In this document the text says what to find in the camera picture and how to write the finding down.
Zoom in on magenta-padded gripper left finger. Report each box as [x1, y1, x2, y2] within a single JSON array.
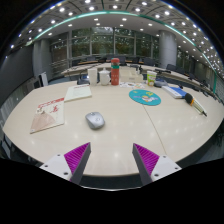
[[39, 142, 92, 186]]

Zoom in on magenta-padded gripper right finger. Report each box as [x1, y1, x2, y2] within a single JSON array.
[[131, 143, 183, 187]]

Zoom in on silver computer mouse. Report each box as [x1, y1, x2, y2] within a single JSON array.
[[84, 111, 106, 131]]

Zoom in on teal round mouse pad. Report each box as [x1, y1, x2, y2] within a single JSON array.
[[128, 89, 162, 107]]

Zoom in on red printed magazine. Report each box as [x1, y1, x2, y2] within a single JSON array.
[[29, 96, 66, 135]]

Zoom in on black handheld microphone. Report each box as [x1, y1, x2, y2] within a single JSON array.
[[184, 92, 208, 118]]

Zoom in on white paper booklet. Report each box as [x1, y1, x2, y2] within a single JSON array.
[[63, 83, 93, 103]]

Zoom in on blue book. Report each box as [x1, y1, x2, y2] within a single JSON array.
[[161, 85, 188, 100]]

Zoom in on dark gooseneck microphone console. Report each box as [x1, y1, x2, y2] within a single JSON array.
[[153, 78, 170, 89]]

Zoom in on grey cabinet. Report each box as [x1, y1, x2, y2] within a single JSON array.
[[30, 75, 43, 91]]

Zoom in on white leaning board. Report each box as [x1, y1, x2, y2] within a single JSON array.
[[39, 71, 50, 88]]

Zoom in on colourful sticker sheet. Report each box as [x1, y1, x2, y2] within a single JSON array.
[[119, 81, 147, 90]]

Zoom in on green printed cup with straw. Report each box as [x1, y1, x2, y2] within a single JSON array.
[[146, 70, 158, 87]]

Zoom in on white paper cup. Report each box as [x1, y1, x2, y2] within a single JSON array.
[[87, 67, 98, 87]]

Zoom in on beige desk organiser tray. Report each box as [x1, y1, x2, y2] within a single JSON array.
[[119, 66, 146, 83]]

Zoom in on long curved conference desk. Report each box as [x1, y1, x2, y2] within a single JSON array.
[[60, 61, 214, 95]]

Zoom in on white lidded mug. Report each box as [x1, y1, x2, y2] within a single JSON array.
[[98, 68, 112, 87]]

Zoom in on red and green bottle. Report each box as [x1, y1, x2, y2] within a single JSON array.
[[110, 57, 121, 86]]

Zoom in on dark office chairs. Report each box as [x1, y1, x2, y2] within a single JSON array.
[[71, 54, 214, 98]]

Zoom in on ceiling lights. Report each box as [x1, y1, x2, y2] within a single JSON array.
[[9, 0, 224, 78]]

